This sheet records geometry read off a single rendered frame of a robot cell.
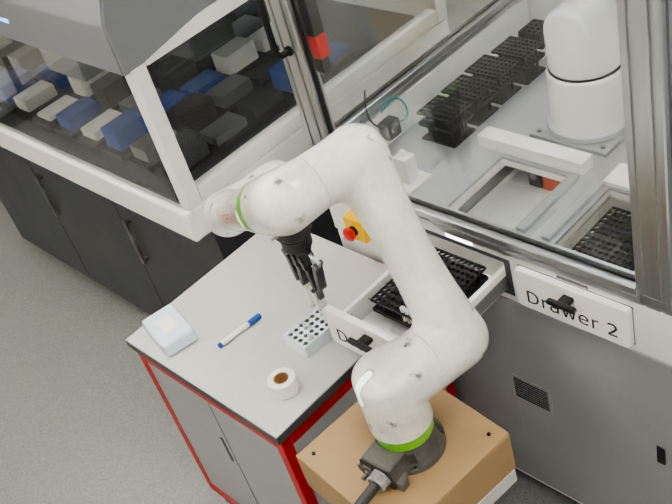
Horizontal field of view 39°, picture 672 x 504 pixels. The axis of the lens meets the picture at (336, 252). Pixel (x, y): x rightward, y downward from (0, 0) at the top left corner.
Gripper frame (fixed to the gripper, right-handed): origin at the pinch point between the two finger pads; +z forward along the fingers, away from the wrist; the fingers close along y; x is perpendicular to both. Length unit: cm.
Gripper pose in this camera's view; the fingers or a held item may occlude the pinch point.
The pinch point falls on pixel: (315, 295)
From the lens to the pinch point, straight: 237.7
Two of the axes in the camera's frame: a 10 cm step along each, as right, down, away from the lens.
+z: 2.4, 7.5, 6.1
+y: 6.7, 3.2, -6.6
